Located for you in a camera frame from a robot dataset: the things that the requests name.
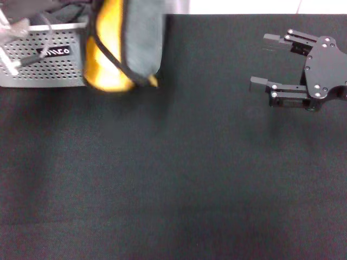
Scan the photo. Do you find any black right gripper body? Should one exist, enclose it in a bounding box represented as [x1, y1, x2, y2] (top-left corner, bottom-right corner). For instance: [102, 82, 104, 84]
[299, 36, 347, 112]

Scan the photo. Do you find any yellow grey towel black trim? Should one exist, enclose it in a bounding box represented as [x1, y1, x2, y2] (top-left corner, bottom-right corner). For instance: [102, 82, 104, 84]
[82, 0, 166, 93]

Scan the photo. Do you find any black tablecloth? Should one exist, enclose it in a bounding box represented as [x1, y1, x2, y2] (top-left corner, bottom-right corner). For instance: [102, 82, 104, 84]
[0, 13, 347, 260]

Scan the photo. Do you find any grey perforated plastic storage box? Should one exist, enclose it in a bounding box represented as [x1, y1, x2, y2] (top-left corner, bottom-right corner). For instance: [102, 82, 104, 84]
[0, 21, 89, 89]

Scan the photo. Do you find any black cloth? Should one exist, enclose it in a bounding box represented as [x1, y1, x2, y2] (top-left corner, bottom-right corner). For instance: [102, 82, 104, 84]
[27, 0, 92, 27]

